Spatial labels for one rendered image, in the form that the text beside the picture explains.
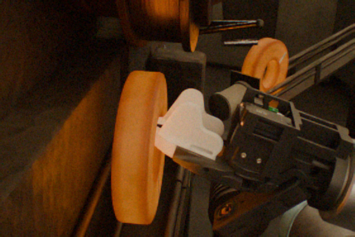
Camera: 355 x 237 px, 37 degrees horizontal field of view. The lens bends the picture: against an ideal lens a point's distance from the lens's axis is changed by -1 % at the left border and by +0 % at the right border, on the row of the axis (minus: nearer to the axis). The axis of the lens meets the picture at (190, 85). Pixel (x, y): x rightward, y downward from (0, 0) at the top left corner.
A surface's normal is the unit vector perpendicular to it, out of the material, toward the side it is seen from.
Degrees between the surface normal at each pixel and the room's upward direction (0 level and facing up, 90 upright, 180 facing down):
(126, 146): 63
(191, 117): 90
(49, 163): 90
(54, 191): 90
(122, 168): 80
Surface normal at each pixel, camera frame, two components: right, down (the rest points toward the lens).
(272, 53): 0.77, 0.26
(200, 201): 0.07, -0.94
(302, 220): -0.64, -0.64
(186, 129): -0.13, 0.32
